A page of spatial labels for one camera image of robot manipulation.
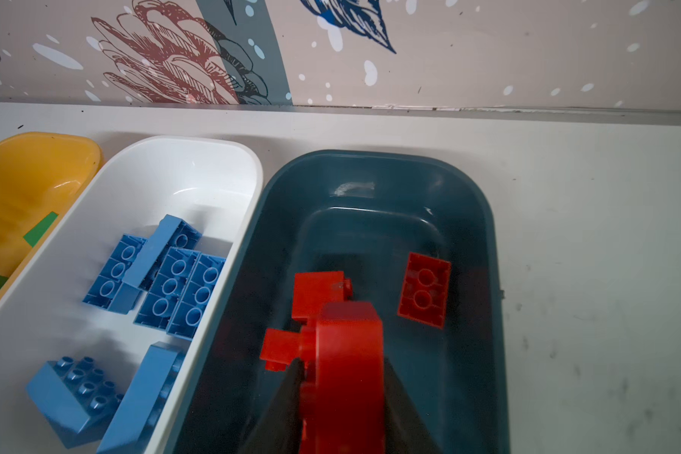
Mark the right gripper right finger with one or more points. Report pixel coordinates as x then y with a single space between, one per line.
405 431

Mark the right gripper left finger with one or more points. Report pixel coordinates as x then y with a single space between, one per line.
279 430

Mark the red rounded lego brick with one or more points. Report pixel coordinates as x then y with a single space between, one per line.
342 395

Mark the red lego brick bottom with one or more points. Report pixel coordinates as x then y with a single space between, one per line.
424 294

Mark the dark teal plastic bin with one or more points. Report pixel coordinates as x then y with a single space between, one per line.
363 214

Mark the yellow plastic bin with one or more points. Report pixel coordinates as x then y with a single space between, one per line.
40 172

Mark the red square lego brick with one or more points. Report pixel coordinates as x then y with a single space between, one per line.
312 290

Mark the small light blue lego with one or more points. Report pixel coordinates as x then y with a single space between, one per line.
141 406

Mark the light blue lego brick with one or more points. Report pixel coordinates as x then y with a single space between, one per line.
142 259

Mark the green lego brick top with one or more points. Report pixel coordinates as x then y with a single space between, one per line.
35 234

